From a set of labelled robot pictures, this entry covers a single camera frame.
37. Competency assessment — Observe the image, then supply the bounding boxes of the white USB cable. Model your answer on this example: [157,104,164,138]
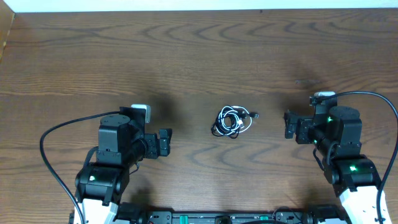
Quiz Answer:
[216,105,253,136]

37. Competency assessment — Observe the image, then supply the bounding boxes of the black USB cable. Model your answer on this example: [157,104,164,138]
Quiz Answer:
[210,105,259,139]

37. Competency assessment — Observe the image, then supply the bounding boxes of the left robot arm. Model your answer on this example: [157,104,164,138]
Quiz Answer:
[70,114,172,223]

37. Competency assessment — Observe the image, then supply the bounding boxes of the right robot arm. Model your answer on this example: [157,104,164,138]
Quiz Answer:
[284,105,392,223]

